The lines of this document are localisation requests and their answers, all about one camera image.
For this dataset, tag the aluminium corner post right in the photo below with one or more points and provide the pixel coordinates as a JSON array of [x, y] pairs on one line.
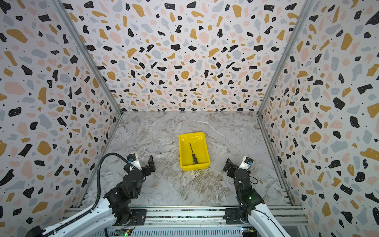
[[286, 53]]

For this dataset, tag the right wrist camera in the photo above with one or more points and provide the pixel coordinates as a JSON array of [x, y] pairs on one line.
[[246, 163]]

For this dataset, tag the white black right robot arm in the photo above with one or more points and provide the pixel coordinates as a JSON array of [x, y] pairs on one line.
[[252, 208]]

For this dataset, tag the black screwdriver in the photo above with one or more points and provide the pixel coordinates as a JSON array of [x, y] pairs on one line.
[[194, 158]]

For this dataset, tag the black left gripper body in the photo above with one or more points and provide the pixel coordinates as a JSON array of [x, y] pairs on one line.
[[145, 172]]

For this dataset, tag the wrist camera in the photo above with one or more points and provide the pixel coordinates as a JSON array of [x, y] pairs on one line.
[[246, 163], [133, 161]]

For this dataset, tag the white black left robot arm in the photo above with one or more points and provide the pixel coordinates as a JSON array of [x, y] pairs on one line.
[[112, 208]]

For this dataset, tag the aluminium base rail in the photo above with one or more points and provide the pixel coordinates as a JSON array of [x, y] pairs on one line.
[[210, 221]]

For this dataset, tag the aluminium corner post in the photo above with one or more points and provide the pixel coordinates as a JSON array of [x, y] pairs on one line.
[[286, 53], [64, 16]]

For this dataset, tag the yellow plastic bin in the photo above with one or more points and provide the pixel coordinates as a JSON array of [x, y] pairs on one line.
[[199, 146]]

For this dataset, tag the aluminium corner post left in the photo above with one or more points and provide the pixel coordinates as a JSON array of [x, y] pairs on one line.
[[64, 16]]

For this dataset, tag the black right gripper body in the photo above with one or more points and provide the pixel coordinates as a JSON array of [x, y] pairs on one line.
[[232, 173]]

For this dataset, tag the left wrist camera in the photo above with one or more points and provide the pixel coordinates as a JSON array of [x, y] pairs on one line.
[[133, 161]]

